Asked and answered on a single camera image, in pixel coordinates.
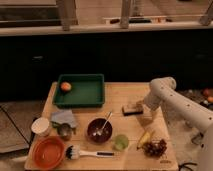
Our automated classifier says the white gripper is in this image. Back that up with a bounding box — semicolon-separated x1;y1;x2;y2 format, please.
136;101;156;126

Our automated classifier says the wooden eraser with black felt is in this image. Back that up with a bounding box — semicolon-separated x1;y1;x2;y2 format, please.
122;104;143;116

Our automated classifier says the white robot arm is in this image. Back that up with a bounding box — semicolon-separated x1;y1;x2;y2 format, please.
142;77;213;171

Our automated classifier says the green plastic tray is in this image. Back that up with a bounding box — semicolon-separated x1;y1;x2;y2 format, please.
52;74;105;108

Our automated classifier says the yellow banana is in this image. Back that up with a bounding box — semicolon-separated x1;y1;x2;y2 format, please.
137;131;154;149

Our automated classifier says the wooden cutting board table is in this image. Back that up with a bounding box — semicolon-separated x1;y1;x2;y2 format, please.
24;82;180;171

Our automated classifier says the bunch of dark grapes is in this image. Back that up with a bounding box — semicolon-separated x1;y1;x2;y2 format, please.
142;139;167;157

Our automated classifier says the green plastic cup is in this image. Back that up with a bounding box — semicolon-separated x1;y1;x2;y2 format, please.
114;134;129;151

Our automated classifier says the dark brown bowl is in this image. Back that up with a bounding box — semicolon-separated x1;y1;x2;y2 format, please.
87;118;113;144

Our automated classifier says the metal spoon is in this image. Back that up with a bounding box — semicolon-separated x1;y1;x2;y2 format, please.
93;111;113;136

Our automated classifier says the blue-grey cloth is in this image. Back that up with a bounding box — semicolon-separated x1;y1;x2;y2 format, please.
51;110;77;128

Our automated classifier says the white dish brush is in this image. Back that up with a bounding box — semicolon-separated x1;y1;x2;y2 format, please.
65;145;114;159

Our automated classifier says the small metal cup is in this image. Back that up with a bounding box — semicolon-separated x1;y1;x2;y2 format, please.
57;123;72;141

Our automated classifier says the orange fruit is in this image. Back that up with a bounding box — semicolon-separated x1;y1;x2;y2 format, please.
60;82;72;92

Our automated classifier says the orange plastic bowl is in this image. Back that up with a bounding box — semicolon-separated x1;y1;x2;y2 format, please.
32;136;65;170

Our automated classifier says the white paper cup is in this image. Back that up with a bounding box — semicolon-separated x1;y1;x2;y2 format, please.
31;117;51;136

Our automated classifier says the black cable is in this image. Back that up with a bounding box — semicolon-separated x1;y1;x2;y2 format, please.
178;162;199;171

